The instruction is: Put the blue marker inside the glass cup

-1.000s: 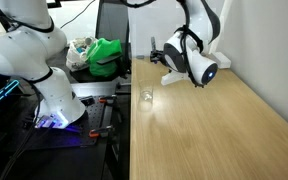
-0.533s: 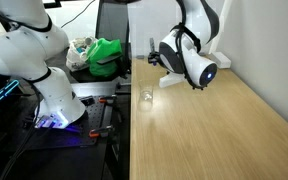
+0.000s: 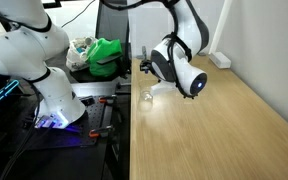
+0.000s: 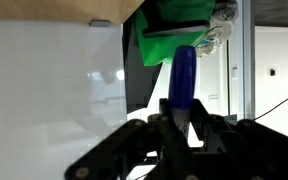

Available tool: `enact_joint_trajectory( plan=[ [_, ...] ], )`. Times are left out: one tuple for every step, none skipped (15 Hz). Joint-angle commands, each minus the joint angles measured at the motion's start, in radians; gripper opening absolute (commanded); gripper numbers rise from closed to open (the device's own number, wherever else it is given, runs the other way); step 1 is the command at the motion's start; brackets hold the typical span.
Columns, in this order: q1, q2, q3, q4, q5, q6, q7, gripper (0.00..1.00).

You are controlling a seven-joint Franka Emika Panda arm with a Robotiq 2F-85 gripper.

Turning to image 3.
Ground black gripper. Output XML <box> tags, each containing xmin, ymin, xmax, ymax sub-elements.
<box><xmin>139</xmin><ymin>57</ymin><xmax>155</xmax><ymax>75</ymax></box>

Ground clear glass cup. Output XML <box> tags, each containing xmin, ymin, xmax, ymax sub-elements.
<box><xmin>138</xmin><ymin>87</ymin><xmax>155</xmax><ymax>112</ymax></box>

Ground white partition board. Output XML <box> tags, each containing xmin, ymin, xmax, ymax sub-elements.
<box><xmin>127</xmin><ymin>0</ymin><xmax>226</xmax><ymax>58</ymax></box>

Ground green plastic bag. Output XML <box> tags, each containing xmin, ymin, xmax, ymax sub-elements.
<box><xmin>85</xmin><ymin>37</ymin><xmax>124</xmax><ymax>79</ymax></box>

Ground black chair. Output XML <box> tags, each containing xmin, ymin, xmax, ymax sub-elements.
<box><xmin>94</xmin><ymin>0</ymin><xmax>132</xmax><ymax>80</ymax></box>

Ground white plastic bag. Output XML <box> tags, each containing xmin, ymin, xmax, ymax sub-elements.
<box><xmin>65</xmin><ymin>36</ymin><xmax>99</xmax><ymax>72</ymax></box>

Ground white rectangular box device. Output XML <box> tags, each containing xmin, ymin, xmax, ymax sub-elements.
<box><xmin>208</xmin><ymin>51</ymin><xmax>233</xmax><ymax>70</ymax></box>

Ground white vertical conduit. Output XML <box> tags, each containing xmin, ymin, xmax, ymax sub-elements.
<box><xmin>208</xmin><ymin>0</ymin><xmax>234</xmax><ymax>56</ymax></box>

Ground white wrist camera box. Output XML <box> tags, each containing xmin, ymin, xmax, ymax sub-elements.
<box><xmin>149</xmin><ymin>79</ymin><xmax>179</xmax><ymax>95</ymax></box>

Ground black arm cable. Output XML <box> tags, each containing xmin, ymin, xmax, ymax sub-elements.
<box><xmin>99</xmin><ymin>0</ymin><xmax>198</xmax><ymax>100</ymax></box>

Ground orange handled clamp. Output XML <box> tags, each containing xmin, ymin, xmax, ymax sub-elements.
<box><xmin>88</xmin><ymin>125</ymin><xmax>115</xmax><ymax>139</ymax></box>
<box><xmin>98</xmin><ymin>94</ymin><xmax>119</xmax><ymax>105</ymax></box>

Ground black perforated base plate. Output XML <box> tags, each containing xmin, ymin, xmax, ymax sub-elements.
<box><xmin>15</xmin><ymin>95</ymin><xmax>116</xmax><ymax>150</ymax></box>

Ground black floor cable bundle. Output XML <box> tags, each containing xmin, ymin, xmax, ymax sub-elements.
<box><xmin>0</xmin><ymin>83</ymin><xmax>42</xmax><ymax>180</ymax></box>

